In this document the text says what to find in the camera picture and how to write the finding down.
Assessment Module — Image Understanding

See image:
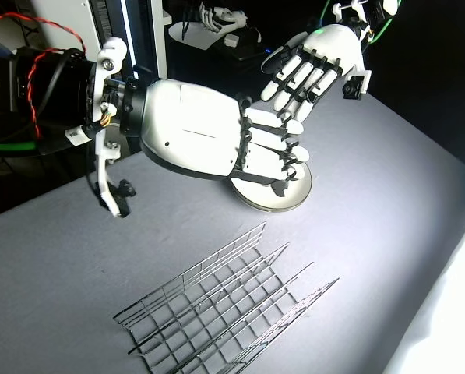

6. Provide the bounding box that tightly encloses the white plate grey underside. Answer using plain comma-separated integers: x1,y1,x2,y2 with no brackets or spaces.
230,160,313,208

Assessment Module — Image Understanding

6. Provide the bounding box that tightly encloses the white sheet under spare hand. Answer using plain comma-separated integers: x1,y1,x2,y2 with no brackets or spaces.
167,21,233,51

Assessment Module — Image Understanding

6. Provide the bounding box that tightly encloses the green cable of arm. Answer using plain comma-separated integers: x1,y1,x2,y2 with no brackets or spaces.
0,139,39,153
319,0,396,44

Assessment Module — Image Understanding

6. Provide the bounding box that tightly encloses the metal wire dish rack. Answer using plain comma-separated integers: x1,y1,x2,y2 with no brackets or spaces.
113,221,340,374

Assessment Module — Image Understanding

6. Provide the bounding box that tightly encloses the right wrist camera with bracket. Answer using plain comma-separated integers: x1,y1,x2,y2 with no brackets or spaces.
93,37,138,219

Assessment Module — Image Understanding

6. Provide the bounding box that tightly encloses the spare white robot hand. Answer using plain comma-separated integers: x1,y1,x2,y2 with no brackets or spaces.
199,2,248,35

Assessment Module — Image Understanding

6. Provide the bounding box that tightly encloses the red black twisted wire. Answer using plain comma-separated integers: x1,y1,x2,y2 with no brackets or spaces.
0,12,87,140

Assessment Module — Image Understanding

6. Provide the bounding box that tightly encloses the green cable of left arm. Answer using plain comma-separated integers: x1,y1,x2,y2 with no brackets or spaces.
319,0,396,44

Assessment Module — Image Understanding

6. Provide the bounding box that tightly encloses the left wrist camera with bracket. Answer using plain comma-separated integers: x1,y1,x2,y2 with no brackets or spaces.
341,69,372,101

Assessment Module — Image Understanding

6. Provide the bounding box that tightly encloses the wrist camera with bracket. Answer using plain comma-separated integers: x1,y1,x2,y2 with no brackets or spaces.
341,69,372,101
93,37,138,219

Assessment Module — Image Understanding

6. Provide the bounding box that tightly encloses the white pillar with light strip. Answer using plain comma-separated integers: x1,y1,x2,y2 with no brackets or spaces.
21,0,173,81

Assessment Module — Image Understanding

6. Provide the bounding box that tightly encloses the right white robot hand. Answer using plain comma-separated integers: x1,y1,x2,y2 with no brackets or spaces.
139,79,311,197

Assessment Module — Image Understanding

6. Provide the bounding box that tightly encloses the black device blue light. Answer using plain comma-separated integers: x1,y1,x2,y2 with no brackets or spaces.
216,26,274,62

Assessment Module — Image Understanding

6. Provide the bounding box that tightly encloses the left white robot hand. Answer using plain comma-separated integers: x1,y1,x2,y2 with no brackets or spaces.
260,23,365,122

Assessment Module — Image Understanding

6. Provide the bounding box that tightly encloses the green cable of right arm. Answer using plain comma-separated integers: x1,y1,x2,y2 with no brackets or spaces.
0,139,39,153

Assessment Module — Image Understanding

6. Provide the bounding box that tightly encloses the white plate black rim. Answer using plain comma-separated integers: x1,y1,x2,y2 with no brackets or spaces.
234,182,314,213

